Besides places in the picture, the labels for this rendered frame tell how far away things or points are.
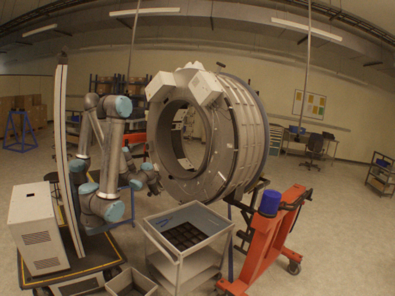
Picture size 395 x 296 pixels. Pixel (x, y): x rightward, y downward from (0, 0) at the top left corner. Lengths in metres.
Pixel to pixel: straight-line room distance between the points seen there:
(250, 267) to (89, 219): 1.19
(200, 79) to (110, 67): 6.96
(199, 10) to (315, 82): 4.89
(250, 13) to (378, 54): 3.79
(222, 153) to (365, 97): 8.20
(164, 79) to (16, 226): 1.76
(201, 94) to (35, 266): 1.84
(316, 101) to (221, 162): 6.54
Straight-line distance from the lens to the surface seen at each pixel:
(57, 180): 2.88
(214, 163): 1.72
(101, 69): 8.64
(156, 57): 7.62
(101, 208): 1.22
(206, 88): 1.59
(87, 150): 1.89
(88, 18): 6.36
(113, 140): 1.11
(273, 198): 1.17
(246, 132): 1.63
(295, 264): 2.23
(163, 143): 2.34
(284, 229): 2.02
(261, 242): 1.43
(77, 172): 1.75
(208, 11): 5.06
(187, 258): 1.79
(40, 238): 1.49
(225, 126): 1.61
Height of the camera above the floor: 1.60
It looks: 15 degrees down
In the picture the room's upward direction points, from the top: 7 degrees clockwise
